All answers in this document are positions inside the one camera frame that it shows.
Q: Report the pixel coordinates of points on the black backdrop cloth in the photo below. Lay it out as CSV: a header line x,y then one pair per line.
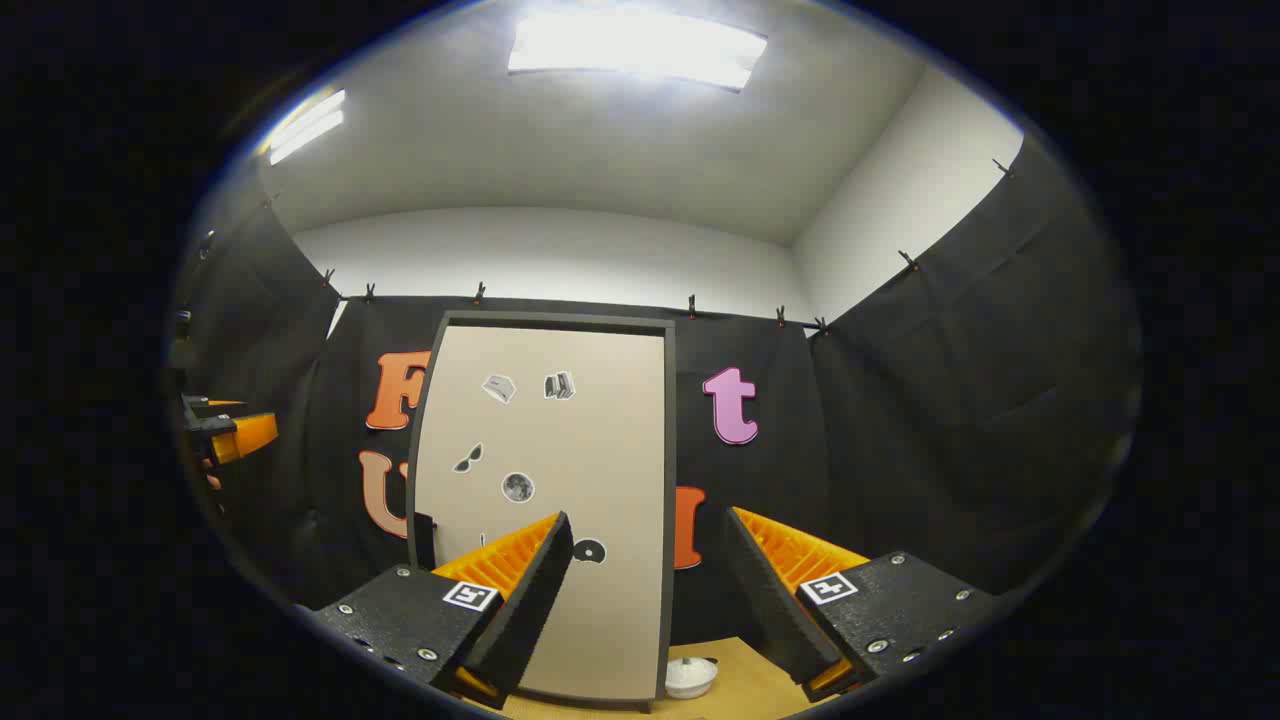
x,y
950,420

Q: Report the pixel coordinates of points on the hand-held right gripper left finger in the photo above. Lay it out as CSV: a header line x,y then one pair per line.
x,y
535,600

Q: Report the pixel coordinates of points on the white round jar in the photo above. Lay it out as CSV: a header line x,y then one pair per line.
x,y
690,680

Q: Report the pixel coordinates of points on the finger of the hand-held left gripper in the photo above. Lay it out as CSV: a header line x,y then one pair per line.
x,y
245,435

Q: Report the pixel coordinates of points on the dark grey cabinet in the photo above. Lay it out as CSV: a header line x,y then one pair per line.
x,y
560,319

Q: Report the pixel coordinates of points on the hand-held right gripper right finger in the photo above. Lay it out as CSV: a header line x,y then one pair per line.
x,y
770,610

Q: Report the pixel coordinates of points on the small ceiling light panel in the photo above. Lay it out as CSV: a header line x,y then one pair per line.
x,y
305,125

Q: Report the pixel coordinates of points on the row of cloth clips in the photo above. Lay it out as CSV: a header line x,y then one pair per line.
x,y
479,292

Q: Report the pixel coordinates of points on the grey cabinet door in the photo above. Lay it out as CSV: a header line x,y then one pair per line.
x,y
600,450

